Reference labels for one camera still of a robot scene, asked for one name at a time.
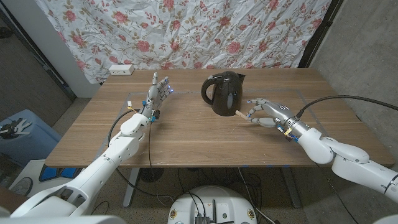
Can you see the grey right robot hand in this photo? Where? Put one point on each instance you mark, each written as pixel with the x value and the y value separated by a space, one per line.
pixel 278 112

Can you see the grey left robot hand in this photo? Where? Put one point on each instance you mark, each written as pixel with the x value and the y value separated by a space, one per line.
pixel 154 96

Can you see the wooden clothespin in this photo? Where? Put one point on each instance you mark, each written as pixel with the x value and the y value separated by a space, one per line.
pixel 241 114

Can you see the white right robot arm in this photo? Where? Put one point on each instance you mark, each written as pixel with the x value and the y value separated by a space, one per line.
pixel 351 158

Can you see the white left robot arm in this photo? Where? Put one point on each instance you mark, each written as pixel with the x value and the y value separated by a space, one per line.
pixel 102 168

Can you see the black electric kettle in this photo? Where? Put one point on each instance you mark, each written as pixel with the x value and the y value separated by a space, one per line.
pixel 227 99

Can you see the white power strip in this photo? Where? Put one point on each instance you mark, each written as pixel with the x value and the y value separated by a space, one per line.
pixel 121 69

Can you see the floral backdrop cloth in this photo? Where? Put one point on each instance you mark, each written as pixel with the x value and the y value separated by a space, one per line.
pixel 186 31

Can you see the black round fan base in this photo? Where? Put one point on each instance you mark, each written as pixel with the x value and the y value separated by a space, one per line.
pixel 150 175

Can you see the grey table leg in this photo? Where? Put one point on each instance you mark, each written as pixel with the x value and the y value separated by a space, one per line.
pixel 130 189
pixel 292 193

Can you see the black backdrop stand pole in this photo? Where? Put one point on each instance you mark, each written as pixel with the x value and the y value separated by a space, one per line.
pixel 320 34

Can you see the white robot torso base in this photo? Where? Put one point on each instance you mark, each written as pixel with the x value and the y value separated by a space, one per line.
pixel 224 202

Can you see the blue and black item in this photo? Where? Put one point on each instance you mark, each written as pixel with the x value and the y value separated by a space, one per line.
pixel 49 172

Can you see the blue storage bin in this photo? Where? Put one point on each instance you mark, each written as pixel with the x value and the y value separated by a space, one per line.
pixel 31 146

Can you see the white board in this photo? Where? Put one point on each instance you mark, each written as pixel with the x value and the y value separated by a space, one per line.
pixel 34 168

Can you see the black and white glove pile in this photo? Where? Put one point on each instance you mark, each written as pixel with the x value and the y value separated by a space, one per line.
pixel 12 127

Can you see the white robot chest cover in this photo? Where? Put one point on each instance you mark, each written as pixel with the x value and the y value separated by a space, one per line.
pixel 62 220

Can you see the grey sneaker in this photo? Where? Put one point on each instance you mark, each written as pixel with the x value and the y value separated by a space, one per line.
pixel 23 186

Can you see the person's bare leg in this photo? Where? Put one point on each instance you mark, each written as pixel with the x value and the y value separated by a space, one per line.
pixel 9 199

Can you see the black door frame rail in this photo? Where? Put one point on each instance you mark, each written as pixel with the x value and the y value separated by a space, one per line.
pixel 46 67

